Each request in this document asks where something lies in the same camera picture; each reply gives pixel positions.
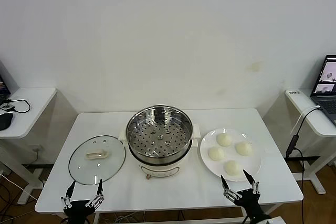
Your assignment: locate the white side table with label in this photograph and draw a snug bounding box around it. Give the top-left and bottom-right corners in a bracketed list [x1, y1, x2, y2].
[285, 89, 336, 195]

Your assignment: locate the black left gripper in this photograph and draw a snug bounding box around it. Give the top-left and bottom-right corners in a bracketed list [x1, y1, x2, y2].
[60, 178, 105, 224]

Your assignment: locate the silver right wrist box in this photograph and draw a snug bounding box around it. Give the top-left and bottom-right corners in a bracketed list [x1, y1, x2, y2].
[253, 215, 284, 224]

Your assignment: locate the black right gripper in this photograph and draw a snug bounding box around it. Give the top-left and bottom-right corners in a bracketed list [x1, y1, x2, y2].
[219, 169, 271, 224]

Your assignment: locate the black open laptop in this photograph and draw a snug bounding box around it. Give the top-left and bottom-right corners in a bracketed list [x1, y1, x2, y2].
[0, 61, 12, 105]

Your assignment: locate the stainless steel steamer basket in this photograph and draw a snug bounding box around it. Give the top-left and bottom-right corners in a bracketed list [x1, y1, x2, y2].
[125, 105, 194, 165]

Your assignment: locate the thin black looped cable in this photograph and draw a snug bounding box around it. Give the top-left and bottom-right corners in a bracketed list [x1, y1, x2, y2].
[5, 98, 31, 114]

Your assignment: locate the white main table frame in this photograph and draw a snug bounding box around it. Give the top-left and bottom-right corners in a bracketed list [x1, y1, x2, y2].
[93, 204, 257, 224]

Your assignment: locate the grey open laptop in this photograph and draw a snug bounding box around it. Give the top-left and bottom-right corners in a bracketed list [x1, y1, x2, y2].
[309, 55, 336, 126]

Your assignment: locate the cream electric cooker base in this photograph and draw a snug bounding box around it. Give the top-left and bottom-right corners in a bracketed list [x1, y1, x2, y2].
[118, 124, 201, 180]

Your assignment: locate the white steamed baozi bun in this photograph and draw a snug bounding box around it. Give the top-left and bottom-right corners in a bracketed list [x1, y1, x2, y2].
[215, 133, 233, 147]
[235, 141, 254, 156]
[223, 160, 243, 176]
[207, 146, 226, 161]

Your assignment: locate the flat white cable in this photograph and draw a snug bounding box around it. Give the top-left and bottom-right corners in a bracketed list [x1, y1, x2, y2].
[290, 105, 321, 135]

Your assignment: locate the round glass pot lid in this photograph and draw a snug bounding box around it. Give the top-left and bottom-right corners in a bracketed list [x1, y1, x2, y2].
[68, 135, 127, 185]

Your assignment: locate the black computer mouse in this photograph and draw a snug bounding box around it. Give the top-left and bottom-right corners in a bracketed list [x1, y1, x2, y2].
[0, 112, 14, 131]

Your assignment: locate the white cable bundle under table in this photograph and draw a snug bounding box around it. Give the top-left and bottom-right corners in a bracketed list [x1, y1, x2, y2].
[103, 212, 148, 224]

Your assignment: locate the round white plate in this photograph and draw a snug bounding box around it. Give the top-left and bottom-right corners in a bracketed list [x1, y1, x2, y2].
[199, 128, 263, 182]

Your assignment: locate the white floor cable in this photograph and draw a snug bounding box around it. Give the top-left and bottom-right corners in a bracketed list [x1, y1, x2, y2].
[0, 173, 39, 201]

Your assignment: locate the black cable with adapter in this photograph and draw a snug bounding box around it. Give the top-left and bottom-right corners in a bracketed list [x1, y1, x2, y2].
[285, 105, 321, 224]

